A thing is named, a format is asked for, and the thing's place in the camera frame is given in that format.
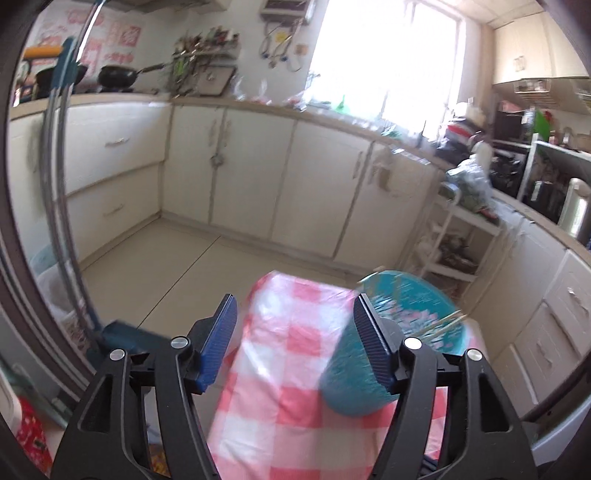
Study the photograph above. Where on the blue perforated plastic basket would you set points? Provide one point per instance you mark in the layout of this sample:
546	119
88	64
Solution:
403	303

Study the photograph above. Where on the blue broom and dustpan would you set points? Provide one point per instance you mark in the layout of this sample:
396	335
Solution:
98	165

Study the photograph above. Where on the wall utensil rack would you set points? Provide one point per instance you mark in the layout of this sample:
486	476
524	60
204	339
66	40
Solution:
204	64

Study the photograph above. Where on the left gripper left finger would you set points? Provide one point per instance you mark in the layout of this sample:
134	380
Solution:
107	436

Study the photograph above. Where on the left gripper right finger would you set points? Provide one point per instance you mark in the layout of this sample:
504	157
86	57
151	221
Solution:
483	435

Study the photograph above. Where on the white gas water heater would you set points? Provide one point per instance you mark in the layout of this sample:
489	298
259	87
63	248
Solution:
288	11

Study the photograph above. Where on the black frying pan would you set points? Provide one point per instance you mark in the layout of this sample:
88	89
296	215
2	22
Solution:
119	77

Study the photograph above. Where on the black microwave oven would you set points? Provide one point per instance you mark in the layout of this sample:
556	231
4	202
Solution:
513	126

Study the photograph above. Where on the bamboo chopstick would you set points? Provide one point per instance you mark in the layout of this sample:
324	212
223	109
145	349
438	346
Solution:
440	326

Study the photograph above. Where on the plastic bag of vegetables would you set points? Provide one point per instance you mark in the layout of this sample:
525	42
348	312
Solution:
474	185

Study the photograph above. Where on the red white checkered tablecloth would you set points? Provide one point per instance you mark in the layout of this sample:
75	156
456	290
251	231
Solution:
271	421

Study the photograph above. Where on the white rolling storage cart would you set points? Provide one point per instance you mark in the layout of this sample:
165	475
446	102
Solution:
454	243

